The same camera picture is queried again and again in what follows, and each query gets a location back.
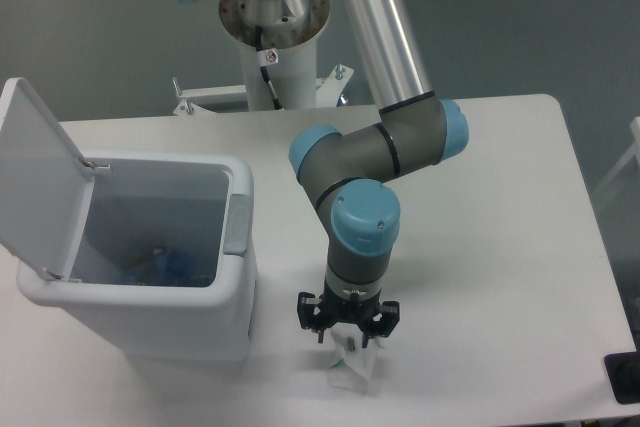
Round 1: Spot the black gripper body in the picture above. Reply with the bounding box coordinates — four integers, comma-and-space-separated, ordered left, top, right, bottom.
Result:
319, 283, 380, 335

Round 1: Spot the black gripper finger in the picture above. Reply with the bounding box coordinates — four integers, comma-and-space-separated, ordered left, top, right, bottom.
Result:
296, 292, 334, 343
360, 301, 400, 348

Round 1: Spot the white paper carton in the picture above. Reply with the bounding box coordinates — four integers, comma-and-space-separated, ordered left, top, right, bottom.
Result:
326, 324, 384, 393

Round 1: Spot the clear plastic water bottle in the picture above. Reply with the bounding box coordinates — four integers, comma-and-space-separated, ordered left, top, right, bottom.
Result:
112, 247, 219, 288

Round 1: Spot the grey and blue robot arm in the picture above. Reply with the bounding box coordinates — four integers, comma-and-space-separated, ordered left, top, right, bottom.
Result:
188, 0, 469, 340

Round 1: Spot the white trash can body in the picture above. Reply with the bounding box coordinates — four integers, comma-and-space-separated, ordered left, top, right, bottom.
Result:
17, 151, 257, 362

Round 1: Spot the white trash can lid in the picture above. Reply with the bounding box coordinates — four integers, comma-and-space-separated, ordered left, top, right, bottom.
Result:
1, 78, 95, 280

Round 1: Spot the black device at table edge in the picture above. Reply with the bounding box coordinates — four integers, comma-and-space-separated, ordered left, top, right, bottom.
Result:
604, 351, 639, 405

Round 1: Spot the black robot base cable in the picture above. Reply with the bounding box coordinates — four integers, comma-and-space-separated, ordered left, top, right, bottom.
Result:
253, 24, 285, 112

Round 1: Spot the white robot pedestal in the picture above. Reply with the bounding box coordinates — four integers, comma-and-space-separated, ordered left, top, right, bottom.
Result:
173, 0, 354, 116

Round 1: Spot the white frame at right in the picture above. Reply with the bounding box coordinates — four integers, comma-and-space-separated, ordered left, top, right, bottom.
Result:
593, 117, 639, 213

